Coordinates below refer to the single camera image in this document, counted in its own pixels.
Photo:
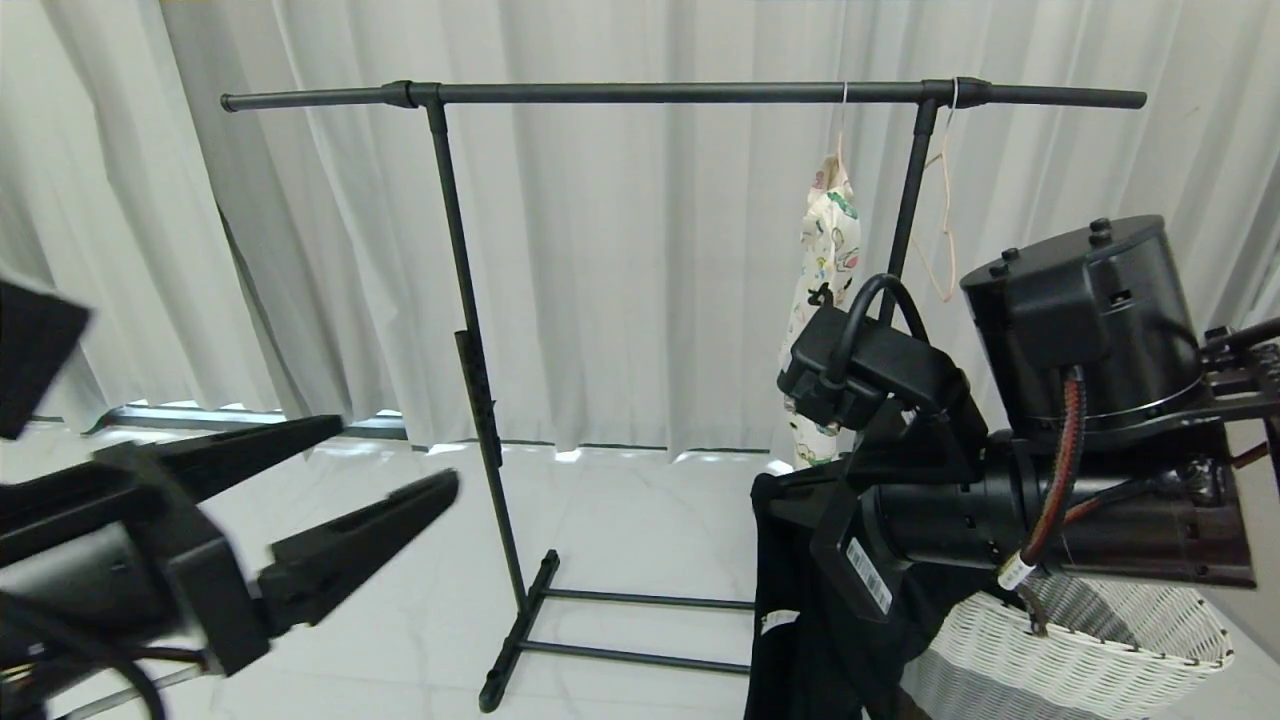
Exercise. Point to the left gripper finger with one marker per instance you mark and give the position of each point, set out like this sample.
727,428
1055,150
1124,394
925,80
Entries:
250,455
350,545

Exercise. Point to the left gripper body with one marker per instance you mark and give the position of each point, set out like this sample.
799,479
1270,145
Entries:
120,560

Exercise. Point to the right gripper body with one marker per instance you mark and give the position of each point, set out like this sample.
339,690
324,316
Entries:
950,510

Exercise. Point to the black garment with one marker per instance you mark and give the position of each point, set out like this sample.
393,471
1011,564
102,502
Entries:
800,580

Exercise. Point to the cream printed garment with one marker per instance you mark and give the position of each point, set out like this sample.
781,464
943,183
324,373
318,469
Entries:
830,240

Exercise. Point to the pink clothes hanger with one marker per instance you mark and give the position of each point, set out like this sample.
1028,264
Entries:
948,190
842,150

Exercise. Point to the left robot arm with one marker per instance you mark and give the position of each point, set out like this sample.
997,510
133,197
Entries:
15,675

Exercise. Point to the white laundry basket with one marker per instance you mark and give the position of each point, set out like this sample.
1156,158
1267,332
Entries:
1080,650

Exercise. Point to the black clothes rack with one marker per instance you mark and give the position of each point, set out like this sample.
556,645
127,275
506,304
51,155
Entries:
650,93

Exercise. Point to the window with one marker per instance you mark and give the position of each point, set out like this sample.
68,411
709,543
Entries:
200,418

